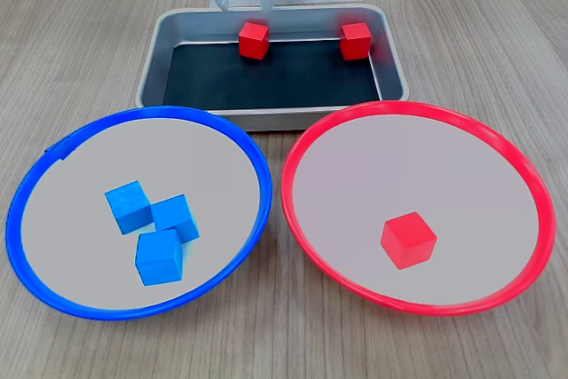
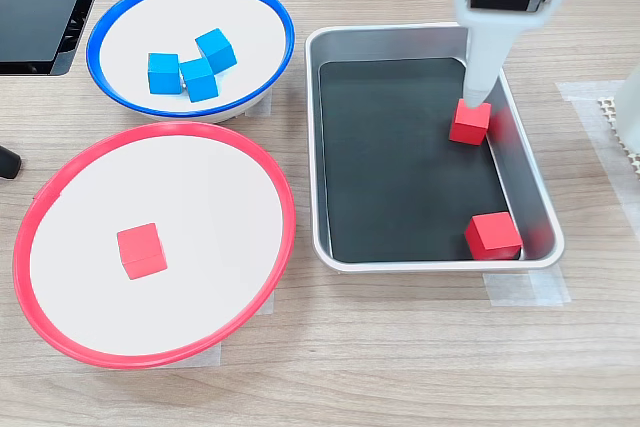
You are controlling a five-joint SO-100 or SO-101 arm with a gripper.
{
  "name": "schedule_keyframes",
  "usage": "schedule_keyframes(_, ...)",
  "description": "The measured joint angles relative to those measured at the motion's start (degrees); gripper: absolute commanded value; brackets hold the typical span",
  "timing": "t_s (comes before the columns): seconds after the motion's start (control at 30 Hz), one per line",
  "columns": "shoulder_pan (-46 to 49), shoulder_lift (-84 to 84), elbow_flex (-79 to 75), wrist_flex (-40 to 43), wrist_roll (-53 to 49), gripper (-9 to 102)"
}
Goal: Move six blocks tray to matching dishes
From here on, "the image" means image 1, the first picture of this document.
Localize red wooden cube block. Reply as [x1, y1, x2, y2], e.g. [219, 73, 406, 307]
[380, 211, 438, 271]
[238, 20, 271, 60]
[339, 22, 373, 61]

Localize blue wooden cube block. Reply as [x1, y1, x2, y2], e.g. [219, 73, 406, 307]
[134, 228, 185, 287]
[150, 193, 201, 243]
[104, 179, 155, 236]

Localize black tray liner mat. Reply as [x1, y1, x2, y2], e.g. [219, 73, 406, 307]
[162, 39, 383, 110]

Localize silver metal tray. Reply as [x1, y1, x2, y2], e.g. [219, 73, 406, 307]
[135, 3, 410, 132]

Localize blue-rimmed white dish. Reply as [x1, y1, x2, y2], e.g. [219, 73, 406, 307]
[4, 105, 273, 321]

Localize red-rimmed white dish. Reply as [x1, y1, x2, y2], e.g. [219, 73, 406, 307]
[280, 100, 557, 318]

